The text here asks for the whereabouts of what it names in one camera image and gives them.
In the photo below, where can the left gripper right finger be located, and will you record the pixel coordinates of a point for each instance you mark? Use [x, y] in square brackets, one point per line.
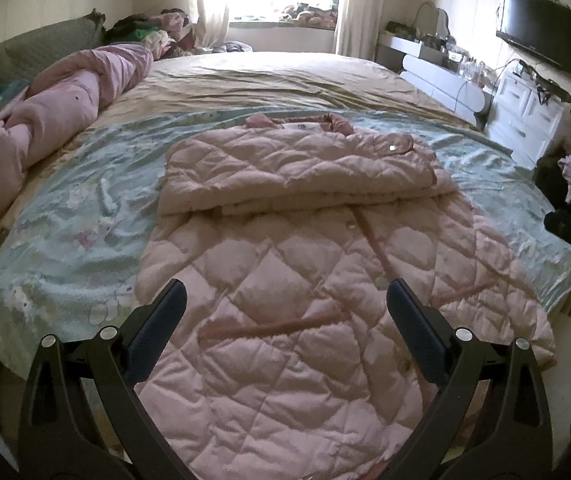
[490, 417]

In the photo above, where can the white drawer dresser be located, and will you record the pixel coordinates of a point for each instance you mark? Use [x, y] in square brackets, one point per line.
[526, 122]

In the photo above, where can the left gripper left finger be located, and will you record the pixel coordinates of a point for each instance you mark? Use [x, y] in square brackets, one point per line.
[58, 435]

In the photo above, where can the pink rolled duvet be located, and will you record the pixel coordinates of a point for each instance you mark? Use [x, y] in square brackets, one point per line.
[61, 101]

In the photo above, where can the light blue cartoon blanket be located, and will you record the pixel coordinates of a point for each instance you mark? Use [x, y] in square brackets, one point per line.
[69, 262]

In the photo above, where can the grey headboard cushion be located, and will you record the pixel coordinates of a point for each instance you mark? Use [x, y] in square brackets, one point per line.
[23, 57]

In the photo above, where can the black wall television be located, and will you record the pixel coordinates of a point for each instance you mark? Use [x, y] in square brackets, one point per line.
[541, 28]

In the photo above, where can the right cream curtain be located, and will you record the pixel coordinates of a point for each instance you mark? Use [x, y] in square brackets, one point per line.
[357, 28]

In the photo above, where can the items on window sill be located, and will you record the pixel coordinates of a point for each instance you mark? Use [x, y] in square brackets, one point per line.
[294, 15]

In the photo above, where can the pile of clothes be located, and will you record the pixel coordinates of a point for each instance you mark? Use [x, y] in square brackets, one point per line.
[167, 35]

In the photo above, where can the white vanity desk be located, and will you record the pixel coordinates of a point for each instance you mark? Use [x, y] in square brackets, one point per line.
[423, 67]

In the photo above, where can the vanity mirror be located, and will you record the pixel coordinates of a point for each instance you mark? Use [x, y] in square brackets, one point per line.
[431, 22]

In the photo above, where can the cream curtain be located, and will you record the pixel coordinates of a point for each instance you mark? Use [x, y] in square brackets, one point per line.
[211, 20]
[357, 28]

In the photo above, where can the left cream curtain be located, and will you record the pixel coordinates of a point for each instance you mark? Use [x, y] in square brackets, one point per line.
[211, 20]

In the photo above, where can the pink quilted jacket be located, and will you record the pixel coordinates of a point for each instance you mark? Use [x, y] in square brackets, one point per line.
[286, 233]

